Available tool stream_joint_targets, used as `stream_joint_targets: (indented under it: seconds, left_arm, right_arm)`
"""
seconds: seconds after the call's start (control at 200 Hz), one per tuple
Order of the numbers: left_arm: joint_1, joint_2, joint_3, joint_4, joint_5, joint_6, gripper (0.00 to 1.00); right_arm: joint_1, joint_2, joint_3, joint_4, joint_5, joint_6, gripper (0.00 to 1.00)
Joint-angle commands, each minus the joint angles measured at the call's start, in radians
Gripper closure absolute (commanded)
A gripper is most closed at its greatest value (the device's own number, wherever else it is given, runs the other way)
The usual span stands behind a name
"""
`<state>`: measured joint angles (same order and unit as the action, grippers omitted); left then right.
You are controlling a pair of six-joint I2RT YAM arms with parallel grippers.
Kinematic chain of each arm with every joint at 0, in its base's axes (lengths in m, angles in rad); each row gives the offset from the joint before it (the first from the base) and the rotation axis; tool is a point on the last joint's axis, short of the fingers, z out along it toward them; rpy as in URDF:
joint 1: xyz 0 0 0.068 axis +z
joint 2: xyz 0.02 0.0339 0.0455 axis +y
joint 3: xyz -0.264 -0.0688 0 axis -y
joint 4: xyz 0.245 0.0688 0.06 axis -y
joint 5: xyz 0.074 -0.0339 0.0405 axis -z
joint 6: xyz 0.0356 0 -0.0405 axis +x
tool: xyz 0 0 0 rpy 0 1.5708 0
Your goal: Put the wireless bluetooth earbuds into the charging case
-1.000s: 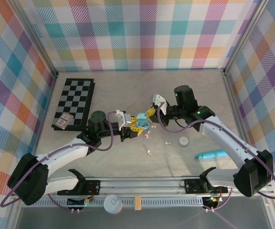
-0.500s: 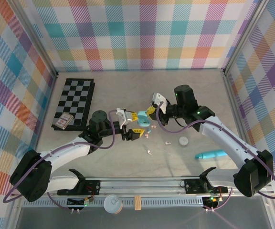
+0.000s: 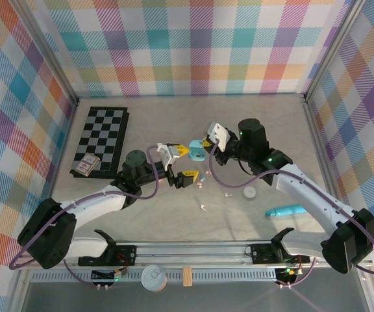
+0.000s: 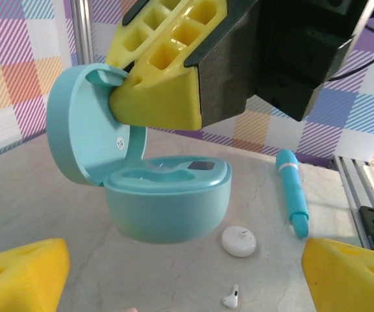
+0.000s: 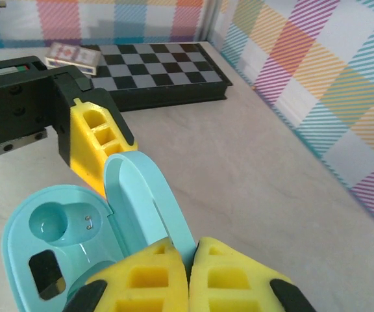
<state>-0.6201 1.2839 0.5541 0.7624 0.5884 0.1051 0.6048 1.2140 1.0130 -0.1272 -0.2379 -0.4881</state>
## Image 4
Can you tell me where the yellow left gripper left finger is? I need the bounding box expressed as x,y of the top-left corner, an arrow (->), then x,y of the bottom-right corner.
0,237 -> 72,312

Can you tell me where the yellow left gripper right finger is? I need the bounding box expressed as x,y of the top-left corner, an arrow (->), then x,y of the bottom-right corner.
301,237 -> 374,312

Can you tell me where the teal earbud charging case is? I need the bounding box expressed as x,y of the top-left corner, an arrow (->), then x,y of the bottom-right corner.
45,63 -> 233,244

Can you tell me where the white round cap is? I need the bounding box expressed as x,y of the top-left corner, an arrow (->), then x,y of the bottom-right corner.
221,225 -> 258,258

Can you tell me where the white wireless earbud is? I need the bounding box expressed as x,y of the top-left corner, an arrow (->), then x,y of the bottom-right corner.
222,284 -> 240,308

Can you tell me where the aluminium frame post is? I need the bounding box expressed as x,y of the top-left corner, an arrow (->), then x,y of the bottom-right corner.
67,0 -> 93,66

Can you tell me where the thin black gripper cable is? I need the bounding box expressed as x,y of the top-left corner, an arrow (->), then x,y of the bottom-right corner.
328,24 -> 374,82

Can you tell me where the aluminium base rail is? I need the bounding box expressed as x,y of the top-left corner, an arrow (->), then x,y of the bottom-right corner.
332,155 -> 374,251

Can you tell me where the teal pen with white ring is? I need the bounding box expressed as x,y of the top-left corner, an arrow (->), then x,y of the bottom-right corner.
275,149 -> 310,240

